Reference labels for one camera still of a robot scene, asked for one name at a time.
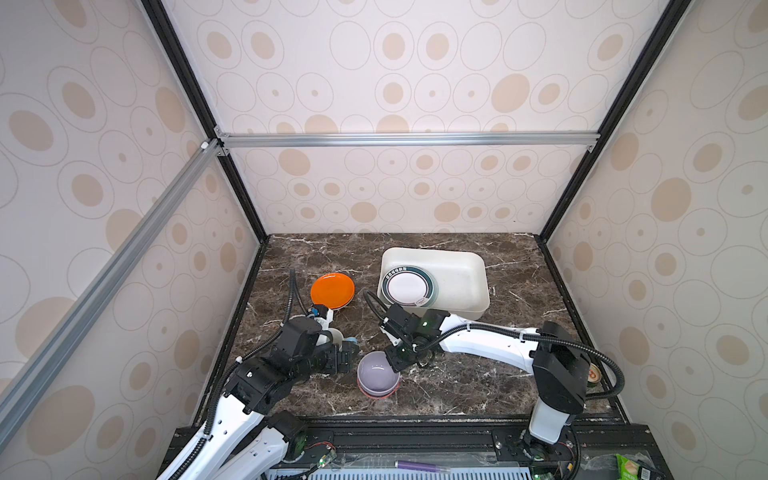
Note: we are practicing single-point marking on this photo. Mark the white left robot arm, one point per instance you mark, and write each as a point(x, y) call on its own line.
point(239, 438)

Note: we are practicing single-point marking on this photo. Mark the black vertical frame post right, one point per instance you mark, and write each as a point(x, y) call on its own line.
point(648, 56)

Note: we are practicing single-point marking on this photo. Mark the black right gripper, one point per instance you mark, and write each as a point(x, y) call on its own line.
point(395, 364)

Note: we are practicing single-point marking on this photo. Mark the green snack packet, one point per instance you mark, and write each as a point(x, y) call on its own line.
point(633, 470)

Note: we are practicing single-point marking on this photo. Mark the purple bowl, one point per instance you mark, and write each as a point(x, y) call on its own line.
point(375, 376)

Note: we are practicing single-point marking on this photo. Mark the silver horizontal rail back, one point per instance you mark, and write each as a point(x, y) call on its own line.
point(425, 139)

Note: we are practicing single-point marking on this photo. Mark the black vertical frame post left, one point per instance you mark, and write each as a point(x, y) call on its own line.
point(161, 24)

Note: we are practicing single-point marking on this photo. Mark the blue mug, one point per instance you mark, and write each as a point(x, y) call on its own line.
point(337, 338)

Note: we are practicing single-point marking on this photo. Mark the green can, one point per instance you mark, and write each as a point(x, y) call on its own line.
point(594, 376)

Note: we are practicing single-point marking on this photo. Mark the white plastic bin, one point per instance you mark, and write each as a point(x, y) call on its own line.
point(461, 279)

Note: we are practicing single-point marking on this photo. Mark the black vertical frame post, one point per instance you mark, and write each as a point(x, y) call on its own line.
point(648, 56)
point(161, 24)

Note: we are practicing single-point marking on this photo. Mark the orange sunburst patterned plate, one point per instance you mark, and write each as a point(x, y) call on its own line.
point(408, 286)

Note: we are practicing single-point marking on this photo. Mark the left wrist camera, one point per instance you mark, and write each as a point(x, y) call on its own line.
point(300, 334)

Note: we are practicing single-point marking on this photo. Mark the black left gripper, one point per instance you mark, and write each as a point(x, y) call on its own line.
point(334, 361)

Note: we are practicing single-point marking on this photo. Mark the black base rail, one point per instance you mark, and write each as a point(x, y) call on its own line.
point(472, 450)

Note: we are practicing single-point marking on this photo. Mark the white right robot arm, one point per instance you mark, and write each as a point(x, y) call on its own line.
point(567, 374)

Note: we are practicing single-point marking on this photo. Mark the purple pen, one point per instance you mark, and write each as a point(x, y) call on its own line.
point(421, 467)

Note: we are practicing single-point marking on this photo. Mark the silver diagonal rail left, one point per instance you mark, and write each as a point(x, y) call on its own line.
point(47, 362)

